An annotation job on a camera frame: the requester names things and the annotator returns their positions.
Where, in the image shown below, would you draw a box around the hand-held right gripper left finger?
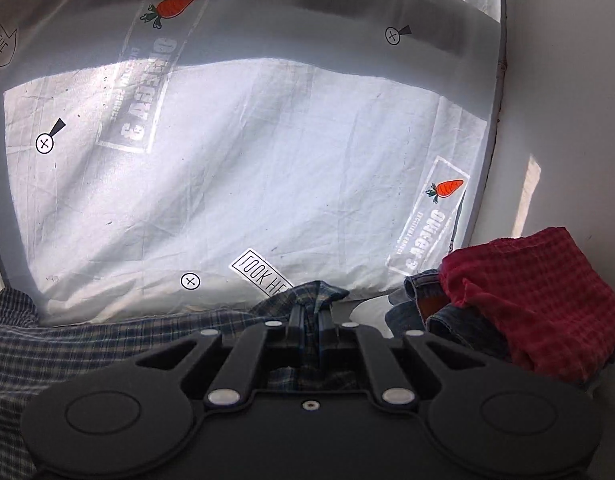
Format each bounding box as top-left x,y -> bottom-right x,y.
135,305 -> 307,409

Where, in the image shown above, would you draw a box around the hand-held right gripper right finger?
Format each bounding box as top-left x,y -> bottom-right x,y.
317,309 -> 488,409

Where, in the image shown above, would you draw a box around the blue plaid shirt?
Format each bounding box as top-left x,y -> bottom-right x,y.
0,280 -> 361,480

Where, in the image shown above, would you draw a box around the white folded garment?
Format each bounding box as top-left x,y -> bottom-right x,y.
348,294 -> 406,339

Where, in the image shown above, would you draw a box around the blue denim jeans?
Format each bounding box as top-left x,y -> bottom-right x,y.
385,267 -> 615,392

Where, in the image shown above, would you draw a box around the white printed curtain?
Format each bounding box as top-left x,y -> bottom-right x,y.
0,0 -> 506,329

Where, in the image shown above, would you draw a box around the red checked garment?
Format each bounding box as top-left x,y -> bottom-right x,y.
440,226 -> 615,386

